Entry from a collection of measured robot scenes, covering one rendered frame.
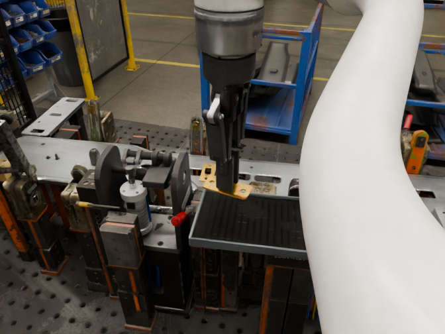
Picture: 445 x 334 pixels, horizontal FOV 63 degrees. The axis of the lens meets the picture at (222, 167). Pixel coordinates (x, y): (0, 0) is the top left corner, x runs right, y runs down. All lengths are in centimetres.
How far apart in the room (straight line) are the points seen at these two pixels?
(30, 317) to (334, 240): 108
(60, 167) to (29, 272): 35
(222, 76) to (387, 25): 23
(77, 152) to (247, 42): 84
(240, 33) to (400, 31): 20
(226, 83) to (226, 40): 6
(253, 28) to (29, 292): 102
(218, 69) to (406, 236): 36
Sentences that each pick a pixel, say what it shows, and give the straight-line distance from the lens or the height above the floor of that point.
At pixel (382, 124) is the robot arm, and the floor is 152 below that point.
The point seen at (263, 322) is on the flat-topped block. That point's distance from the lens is 86.
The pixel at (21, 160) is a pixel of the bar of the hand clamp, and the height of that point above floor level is 110.
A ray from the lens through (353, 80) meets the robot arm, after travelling 27.
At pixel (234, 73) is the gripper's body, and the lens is 50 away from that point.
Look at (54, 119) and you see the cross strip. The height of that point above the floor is 100.
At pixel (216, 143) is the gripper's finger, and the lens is 53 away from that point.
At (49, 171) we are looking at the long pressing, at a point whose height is 100.
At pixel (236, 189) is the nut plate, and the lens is 63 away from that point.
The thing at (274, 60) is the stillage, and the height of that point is 51.
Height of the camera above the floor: 162
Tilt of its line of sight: 36 degrees down
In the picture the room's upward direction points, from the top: straight up
